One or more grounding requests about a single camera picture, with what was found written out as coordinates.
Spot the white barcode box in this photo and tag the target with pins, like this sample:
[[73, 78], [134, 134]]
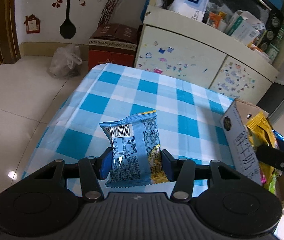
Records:
[[243, 27]]

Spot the green snack bag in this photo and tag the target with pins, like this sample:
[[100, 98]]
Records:
[[272, 183]]

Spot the dark blue snack bag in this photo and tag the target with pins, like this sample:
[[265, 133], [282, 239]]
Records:
[[279, 138]]

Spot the cardboard milk box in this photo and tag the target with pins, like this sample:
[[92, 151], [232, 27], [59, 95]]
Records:
[[249, 142]]

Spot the red brown cardboard box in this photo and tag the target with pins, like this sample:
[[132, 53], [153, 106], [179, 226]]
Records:
[[113, 43]]

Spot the cream cabinet with stickers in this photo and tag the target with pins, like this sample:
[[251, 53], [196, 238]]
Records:
[[203, 54]]

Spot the clear plastic bag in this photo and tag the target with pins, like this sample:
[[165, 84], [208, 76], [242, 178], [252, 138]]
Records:
[[66, 62]]

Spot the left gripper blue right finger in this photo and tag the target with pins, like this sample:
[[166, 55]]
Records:
[[170, 165]]

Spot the blue white checkered tablecloth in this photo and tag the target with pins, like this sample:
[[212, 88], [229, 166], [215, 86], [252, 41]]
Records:
[[188, 118]]

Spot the pink snack bag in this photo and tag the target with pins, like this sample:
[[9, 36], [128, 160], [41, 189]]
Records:
[[263, 179]]

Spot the red house outlet sticker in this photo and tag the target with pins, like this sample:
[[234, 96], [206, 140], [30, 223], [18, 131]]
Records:
[[32, 24]]

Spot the white blue medicine box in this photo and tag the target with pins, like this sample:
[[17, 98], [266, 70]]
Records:
[[193, 9]]

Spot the green tin can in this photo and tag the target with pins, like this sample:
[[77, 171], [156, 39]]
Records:
[[274, 40]]

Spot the light blue snack bag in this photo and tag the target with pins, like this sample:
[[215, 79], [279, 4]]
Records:
[[136, 157]]

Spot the yellow black snack bag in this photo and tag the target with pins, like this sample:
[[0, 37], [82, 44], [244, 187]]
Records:
[[260, 132]]

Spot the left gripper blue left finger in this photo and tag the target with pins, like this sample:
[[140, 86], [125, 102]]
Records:
[[106, 163]]

